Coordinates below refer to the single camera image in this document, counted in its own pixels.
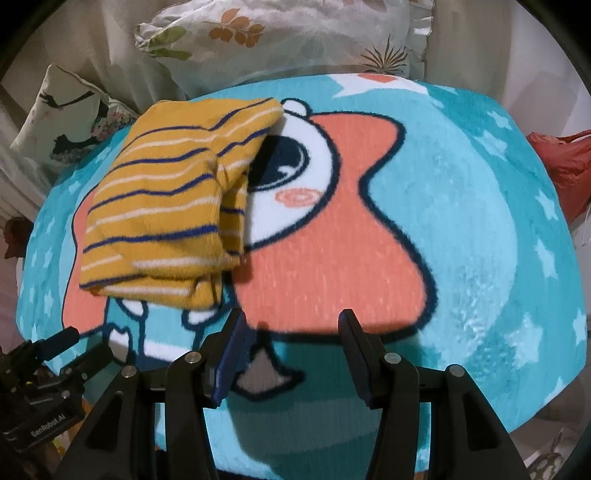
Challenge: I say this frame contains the orange striped knit sweater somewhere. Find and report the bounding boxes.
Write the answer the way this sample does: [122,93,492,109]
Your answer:
[79,98,283,310]

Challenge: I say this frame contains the dark red cloth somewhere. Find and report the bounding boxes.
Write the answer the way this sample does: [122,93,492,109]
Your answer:
[3,217,33,259]

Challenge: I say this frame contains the turquoise cartoon fleece blanket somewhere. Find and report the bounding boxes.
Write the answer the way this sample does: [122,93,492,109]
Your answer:
[16,74,587,479]

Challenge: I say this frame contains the white eyelash print cushion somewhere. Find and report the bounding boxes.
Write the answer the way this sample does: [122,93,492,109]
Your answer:
[11,64,137,176]

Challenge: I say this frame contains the white floral pillow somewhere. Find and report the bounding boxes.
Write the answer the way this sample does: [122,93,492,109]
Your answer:
[134,0,435,98]

